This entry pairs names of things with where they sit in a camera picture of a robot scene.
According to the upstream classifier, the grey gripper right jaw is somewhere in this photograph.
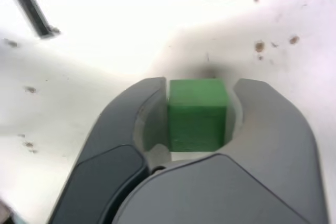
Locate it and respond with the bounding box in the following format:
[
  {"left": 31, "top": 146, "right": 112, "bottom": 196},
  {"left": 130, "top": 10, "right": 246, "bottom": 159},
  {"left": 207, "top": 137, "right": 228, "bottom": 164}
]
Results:
[{"left": 112, "top": 78, "right": 332, "bottom": 224}]

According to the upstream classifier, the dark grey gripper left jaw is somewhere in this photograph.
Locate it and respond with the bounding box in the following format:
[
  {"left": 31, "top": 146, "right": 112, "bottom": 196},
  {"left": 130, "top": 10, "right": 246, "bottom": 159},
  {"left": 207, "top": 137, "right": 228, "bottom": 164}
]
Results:
[{"left": 49, "top": 76, "right": 173, "bottom": 224}]

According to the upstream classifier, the green cube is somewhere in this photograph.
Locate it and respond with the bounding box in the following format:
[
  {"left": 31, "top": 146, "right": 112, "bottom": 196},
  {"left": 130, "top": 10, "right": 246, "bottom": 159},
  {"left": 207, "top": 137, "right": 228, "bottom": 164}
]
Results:
[{"left": 166, "top": 78, "right": 228, "bottom": 153}]

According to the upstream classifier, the black tape strip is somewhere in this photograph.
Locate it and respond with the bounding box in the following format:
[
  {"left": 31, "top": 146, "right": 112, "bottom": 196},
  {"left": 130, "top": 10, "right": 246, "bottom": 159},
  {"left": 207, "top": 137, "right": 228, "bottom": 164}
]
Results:
[{"left": 0, "top": 0, "right": 61, "bottom": 38}]

